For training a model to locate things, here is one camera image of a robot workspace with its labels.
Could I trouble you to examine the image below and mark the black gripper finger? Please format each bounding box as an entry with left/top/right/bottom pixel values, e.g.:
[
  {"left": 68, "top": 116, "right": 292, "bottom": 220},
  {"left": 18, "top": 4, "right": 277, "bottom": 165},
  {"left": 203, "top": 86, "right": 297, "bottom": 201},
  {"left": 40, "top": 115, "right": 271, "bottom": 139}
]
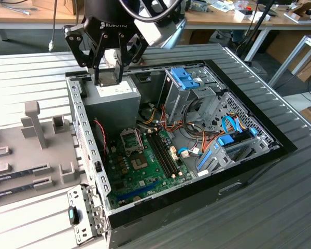
[
  {"left": 61, "top": 23, "right": 107, "bottom": 87},
  {"left": 115, "top": 31, "right": 149, "bottom": 85}
]

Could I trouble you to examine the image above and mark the silver CPU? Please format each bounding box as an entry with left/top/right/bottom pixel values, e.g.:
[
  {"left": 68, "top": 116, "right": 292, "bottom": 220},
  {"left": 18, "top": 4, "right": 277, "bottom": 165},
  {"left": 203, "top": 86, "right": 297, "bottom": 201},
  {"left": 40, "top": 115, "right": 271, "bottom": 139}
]
[{"left": 97, "top": 73, "right": 120, "bottom": 88}]

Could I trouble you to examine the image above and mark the CPU socket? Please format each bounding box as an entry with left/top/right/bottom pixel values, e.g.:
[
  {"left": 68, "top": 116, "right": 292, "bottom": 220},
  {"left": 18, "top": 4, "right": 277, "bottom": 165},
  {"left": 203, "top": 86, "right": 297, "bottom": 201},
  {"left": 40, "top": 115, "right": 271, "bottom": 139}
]
[{"left": 131, "top": 154, "right": 148, "bottom": 171}]

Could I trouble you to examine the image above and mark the closed brown cardboard box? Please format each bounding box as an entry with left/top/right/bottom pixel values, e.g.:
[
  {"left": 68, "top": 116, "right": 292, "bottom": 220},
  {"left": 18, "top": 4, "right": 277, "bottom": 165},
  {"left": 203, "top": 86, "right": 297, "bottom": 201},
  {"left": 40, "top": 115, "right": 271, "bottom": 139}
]
[{"left": 31, "top": 0, "right": 85, "bottom": 16}]

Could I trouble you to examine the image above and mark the grey Dell power supply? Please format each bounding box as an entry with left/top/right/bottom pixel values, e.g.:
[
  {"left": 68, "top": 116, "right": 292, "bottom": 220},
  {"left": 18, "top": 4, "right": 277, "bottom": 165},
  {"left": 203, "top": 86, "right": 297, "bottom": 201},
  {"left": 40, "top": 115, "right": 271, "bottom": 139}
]
[{"left": 82, "top": 75, "right": 142, "bottom": 130}]

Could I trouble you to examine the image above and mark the blue disk carrier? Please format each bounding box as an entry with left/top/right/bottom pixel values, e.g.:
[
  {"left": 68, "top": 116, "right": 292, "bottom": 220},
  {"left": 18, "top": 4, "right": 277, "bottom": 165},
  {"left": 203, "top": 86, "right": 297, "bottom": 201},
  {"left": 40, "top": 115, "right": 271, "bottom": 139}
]
[{"left": 171, "top": 66, "right": 202, "bottom": 90}]

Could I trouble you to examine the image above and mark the grey metal disk bay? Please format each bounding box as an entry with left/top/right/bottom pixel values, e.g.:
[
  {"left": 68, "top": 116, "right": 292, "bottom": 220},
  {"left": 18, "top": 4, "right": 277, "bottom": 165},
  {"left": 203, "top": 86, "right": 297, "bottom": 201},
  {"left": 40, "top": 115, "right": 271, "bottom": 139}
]
[{"left": 162, "top": 66, "right": 228, "bottom": 125}]

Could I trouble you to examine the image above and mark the grey parts rack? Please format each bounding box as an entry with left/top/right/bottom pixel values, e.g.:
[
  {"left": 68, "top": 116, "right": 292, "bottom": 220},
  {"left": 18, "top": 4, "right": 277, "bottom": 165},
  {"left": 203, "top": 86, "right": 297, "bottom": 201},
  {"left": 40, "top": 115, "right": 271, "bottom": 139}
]
[{"left": 0, "top": 101, "right": 83, "bottom": 208}]

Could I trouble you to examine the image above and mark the black RAM slot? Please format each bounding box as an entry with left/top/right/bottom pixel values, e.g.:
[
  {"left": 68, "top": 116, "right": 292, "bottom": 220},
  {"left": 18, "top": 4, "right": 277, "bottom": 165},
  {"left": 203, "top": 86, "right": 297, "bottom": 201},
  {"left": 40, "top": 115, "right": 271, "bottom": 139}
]
[
  {"left": 154, "top": 129, "right": 181, "bottom": 177},
  {"left": 149, "top": 130, "right": 177, "bottom": 179},
  {"left": 146, "top": 131, "right": 174, "bottom": 179},
  {"left": 157, "top": 128, "right": 184, "bottom": 176}
]

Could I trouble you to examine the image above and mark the green motherboard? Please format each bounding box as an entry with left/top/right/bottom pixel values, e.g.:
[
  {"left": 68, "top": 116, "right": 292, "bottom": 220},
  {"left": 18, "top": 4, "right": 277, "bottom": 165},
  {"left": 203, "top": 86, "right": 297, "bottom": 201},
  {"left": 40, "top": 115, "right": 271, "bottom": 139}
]
[{"left": 103, "top": 127, "right": 195, "bottom": 210}]

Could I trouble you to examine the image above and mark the white flat box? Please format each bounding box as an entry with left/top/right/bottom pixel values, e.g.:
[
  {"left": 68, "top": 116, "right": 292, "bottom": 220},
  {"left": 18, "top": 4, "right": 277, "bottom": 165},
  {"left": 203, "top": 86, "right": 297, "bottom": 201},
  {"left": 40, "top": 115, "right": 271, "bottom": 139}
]
[{"left": 234, "top": 9, "right": 272, "bottom": 23}]

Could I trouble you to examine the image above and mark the blue drive release tab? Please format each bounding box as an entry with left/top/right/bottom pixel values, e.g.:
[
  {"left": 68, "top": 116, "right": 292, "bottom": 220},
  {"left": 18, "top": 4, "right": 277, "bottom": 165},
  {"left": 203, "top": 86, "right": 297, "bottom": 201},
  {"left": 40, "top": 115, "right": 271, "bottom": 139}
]
[{"left": 217, "top": 135, "right": 236, "bottom": 148}]

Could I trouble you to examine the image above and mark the black stand pole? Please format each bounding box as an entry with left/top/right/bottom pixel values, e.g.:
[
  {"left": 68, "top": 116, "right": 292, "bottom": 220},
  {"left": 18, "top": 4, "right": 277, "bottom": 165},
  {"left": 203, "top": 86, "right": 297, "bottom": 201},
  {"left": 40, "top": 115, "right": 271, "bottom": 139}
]
[{"left": 243, "top": 0, "right": 275, "bottom": 64}]

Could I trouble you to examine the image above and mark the blue expansion slot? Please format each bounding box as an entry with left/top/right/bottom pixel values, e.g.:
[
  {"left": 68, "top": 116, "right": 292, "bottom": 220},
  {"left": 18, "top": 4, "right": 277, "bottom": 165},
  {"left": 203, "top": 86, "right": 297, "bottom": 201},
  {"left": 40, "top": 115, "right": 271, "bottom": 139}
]
[{"left": 118, "top": 180, "right": 160, "bottom": 202}]

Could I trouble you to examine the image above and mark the RAM stick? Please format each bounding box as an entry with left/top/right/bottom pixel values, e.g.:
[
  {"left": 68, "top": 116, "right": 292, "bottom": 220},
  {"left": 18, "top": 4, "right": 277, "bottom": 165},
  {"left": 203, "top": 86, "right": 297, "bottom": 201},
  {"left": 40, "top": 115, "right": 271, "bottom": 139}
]
[
  {"left": 0, "top": 168, "right": 46, "bottom": 184},
  {"left": 0, "top": 185, "right": 49, "bottom": 199}
]

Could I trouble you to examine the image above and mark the grey optical drive bay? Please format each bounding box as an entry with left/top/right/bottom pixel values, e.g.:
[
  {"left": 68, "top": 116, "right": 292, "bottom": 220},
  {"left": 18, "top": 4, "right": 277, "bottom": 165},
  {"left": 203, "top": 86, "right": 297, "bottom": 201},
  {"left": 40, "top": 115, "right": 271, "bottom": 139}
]
[{"left": 195, "top": 127, "right": 280, "bottom": 178}]

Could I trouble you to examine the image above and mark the teal black case latch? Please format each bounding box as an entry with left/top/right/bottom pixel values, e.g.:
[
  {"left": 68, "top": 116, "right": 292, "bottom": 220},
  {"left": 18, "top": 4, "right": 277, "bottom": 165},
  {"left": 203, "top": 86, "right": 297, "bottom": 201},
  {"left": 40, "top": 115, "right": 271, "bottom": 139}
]
[{"left": 68, "top": 205, "right": 80, "bottom": 226}]

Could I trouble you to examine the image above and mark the black PC case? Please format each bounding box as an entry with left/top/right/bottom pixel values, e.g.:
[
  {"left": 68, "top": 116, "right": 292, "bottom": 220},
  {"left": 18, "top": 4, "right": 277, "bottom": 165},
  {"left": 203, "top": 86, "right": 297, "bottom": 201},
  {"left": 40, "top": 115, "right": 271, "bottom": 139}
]
[{"left": 64, "top": 59, "right": 299, "bottom": 249}]

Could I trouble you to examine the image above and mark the open cardboard box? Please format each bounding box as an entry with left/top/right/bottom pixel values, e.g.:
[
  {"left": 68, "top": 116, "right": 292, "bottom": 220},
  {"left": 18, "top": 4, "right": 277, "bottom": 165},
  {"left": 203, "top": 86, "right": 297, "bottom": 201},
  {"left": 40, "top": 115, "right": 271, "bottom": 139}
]
[{"left": 284, "top": 1, "right": 311, "bottom": 24}]

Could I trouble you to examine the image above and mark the grey hanging cable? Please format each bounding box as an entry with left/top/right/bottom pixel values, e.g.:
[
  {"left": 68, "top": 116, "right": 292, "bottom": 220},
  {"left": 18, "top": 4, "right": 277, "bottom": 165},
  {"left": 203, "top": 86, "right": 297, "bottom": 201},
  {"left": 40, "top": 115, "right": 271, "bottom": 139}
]
[{"left": 48, "top": 0, "right": 58, "bottom": 52}]

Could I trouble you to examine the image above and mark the thick black camera cable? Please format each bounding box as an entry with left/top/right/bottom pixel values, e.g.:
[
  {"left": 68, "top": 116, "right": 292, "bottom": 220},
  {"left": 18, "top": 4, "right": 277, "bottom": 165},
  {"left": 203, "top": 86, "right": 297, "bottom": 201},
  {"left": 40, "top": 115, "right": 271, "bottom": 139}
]
[{"left": 118, "top": 0, "right": 185, "bottom": 22}]

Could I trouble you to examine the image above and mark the wooden desk white frame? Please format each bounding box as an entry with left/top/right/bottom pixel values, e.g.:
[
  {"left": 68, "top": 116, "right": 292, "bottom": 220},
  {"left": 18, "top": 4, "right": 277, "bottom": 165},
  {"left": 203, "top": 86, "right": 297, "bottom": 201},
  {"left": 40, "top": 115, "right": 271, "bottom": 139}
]
[
  {"left": 182, "top": 0, "right": 311, "bottom": 62},
  {"left": 0, "top": 0, "right": 86, "bottom": 41}
]

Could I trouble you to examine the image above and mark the red black twisted fan wire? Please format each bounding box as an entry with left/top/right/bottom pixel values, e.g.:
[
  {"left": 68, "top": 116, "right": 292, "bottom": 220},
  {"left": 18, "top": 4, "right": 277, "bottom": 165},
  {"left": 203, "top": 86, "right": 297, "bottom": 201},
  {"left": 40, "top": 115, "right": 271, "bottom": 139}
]
[{"left": 93, "top": 118, "right": 108, "bottom": 154}]

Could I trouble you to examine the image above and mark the orange black power wire bundle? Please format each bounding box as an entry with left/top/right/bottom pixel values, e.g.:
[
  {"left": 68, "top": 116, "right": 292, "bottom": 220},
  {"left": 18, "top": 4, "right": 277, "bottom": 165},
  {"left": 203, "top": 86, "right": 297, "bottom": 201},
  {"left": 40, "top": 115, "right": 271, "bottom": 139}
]
[{"left": 136, "top": 102, "right": 223, "bottom": 161}]

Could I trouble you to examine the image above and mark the blue plastic drive rail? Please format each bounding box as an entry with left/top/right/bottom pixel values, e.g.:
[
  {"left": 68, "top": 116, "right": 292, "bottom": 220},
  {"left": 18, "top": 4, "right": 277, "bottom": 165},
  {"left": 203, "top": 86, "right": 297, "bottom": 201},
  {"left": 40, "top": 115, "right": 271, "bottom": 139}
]
[{"left": 196, "top": 149, "right": 214, "bottom": 172}]

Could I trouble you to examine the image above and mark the aluminium profile frame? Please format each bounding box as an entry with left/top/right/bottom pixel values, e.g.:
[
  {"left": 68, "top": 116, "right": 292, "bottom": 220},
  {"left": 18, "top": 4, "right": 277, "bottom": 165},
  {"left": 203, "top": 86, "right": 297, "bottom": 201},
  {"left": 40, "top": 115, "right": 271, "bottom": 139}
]
[{"left": 268, "top": 35, "right": 311, "bottom": 89}]

